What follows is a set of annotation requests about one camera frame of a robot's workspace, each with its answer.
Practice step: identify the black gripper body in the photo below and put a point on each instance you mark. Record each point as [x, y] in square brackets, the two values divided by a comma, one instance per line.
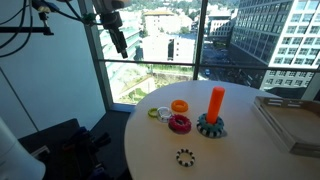
[111, 20]

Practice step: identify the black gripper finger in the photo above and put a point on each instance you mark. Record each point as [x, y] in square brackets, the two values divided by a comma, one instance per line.
[117, 41]
[122, 41]

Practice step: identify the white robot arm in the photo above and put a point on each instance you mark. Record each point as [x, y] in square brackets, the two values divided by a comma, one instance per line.
[108, 4]

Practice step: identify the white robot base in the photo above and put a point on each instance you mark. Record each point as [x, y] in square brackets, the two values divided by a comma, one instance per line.
[13, 156]

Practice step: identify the black stand bar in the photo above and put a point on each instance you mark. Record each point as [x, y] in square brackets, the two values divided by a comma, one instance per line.
[23, 29]

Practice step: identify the blue black clamp equipment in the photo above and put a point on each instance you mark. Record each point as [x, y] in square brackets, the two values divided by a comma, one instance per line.
[80, 150]

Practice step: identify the wooden tray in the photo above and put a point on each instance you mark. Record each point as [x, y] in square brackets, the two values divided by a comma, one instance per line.
[293, 123]

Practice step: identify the dark window frame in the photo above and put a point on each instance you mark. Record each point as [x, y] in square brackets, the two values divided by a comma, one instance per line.
[96, 66]

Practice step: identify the camera on stand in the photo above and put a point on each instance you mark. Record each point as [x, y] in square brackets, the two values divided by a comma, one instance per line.
[45, 5]

